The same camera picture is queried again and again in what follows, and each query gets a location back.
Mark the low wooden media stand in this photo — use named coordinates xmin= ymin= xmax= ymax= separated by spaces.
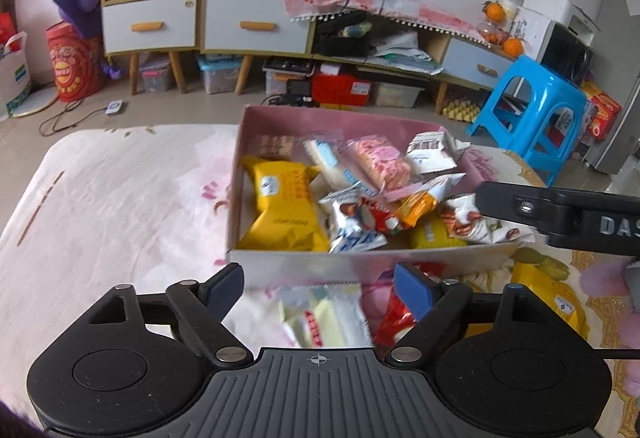
xmin=310 ymin=10 xmax=521 ymax=114

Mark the orange gold snack packet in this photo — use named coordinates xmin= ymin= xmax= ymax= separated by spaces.
xmin=397 ymin=172 xmax=468 ymax=229

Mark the pink cardboard box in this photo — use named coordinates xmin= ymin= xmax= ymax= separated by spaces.
xmin=227 ymin=105 xmax=523 ymax=289

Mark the pale green snack packet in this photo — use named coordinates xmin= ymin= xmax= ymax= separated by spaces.
xmin=277 ymin=283 xmax=373 ymax=350

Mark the large yellow snack packet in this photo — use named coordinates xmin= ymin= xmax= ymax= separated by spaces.
xmin=242 ymin=156 xmax=331 ymax=253

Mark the white shopping bag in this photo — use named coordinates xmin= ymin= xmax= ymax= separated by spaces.
xmin=0 ymin=30 xmax=33 ymax=116

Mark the silver blue chocolate packet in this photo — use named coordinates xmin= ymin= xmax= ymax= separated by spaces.
xmin=317 ymin=185 xmax=388 ymax=255

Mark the brown cake packet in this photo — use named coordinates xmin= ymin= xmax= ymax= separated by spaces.
xmin=257 ymin=134 xmax=296 ymax=161

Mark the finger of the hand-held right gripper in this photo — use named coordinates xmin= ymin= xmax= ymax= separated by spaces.
xmin=474 ymin=180 xmax=552 ymax=232

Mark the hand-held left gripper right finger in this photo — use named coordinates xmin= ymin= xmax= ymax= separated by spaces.
xmin=387 ymin=262 xmax=556 ymax=365

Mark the small yellow snack packet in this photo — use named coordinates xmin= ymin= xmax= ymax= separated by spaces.
xmin=410 ymin=218 xmax=468 ymax=250

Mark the red snack packet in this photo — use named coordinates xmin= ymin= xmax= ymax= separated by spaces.
xmin=372 ymin=263 xmax=443 ymax=351

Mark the clear storage box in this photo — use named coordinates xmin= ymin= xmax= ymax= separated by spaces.
xmin=264 ymin=68 xmax=291 ymax=95
xmin=196 ymin=55 xmax=243 ymax=95
xmin=139 ymin=60 xmax=176 ymax=94
xmin=372 ymin=80 xmax=426 ymax=109

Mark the white foam box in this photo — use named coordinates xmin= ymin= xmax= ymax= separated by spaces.
xmin=522 ymin=0 xmax=601 ymax=31

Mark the pile of white papers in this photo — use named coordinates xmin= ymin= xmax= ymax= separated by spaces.
xmin=372 ymin=30 xmax=443 ymax=74

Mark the flat red box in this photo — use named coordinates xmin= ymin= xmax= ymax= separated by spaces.
xmin=310 ymin=73 xmax=373 ymax=109

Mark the white pecan print packet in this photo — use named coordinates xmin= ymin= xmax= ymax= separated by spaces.
xmin=440 ymin=193 xmax=536 ymax=246

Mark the black floor cable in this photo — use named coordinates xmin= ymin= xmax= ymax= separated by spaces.
xmin=39 ymin=98 xmax=108 ymax=137

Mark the white printed box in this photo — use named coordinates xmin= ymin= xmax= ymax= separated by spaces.
xmin=510 ymin=5 xmax=551 ymax=56

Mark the clear white bread packet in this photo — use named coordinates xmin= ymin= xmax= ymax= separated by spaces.
xmin=302 ymin=138 xmax=378 ymax=199

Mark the pink nougat bar packet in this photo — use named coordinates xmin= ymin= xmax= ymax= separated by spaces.
xmin=345 ymin=134 xmax=426 ymax=199

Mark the white snack packet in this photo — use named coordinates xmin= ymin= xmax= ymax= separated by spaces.
xmin=406 ymin=130 xmax=472 ymax=174

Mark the egg tray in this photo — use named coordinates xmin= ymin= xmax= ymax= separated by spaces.
xmin=442 ymin=98 xmax=481 ymax=124

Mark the black electronic device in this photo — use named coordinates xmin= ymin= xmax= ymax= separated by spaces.
xmin=282 ymin=78 xmax=321 ymax=108

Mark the white cabinet drawer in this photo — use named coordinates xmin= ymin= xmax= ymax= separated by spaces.
xmin=102 ymin=0 xmax=198 ymax=55
xmin=204 ymin=0 xmax=311 ymax=55

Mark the red white candy packet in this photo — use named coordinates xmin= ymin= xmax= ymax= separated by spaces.
xmin=357 ymin=195 xmax=406 ymax=236

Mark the blue plastic stool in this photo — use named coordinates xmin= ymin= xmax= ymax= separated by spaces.
xmin=467 ymin=55 xmax=588 ymax=189

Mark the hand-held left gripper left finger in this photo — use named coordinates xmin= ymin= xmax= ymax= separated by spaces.
xmin=87 ymin=262 xmax=251 ymax=367

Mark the person's right hand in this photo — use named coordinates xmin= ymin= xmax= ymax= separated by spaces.
xmin=622 ymin=260 xmax=640 ymax=309

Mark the red cartoon gift bag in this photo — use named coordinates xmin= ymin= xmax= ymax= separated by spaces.
xmin=46 ymin=20 xmax=106 ymax=103

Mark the grey refrigerator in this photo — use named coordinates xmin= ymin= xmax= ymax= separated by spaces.
xmin=582 ymin=0 xmax=640 ymax=176

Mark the black microwave oven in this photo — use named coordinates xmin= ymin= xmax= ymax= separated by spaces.
xmin=537 ymin=20 xmax=596 ymax=86

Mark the orange printed carton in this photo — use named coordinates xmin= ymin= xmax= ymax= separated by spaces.
xmin=580 ymin=83 xmax=623 ymax=141

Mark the round white board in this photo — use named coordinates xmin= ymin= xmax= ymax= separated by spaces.
xmin=7 ymin=83 xmax=63 ymax=119

